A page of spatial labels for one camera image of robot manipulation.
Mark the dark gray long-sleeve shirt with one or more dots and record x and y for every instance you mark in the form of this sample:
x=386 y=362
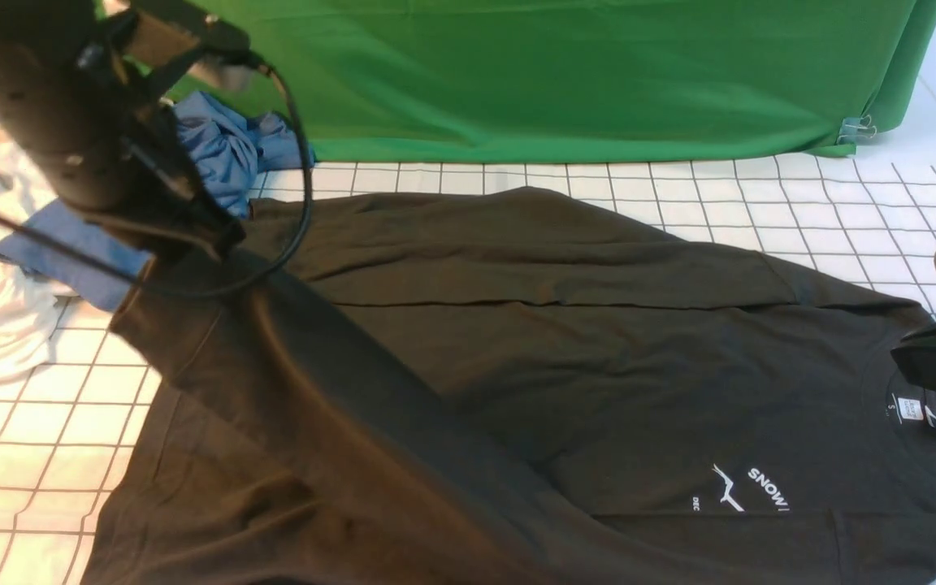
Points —
x=523 y=389

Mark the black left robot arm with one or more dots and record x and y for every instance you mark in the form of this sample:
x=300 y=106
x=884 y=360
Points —
x=81 y=95

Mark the metal binder clip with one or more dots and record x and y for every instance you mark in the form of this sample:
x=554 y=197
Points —
x=856 y=129

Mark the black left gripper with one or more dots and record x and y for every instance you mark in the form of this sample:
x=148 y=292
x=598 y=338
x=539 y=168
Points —
x=154 y=198

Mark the blue shirt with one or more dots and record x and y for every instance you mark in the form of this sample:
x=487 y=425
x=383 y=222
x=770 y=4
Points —
x=230 y=152

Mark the green backdrop cloth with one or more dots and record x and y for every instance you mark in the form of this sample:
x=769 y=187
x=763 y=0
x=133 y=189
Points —
x=587 y=81

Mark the white grid tablecloth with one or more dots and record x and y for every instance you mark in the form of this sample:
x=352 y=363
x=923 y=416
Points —
x=67 y=427

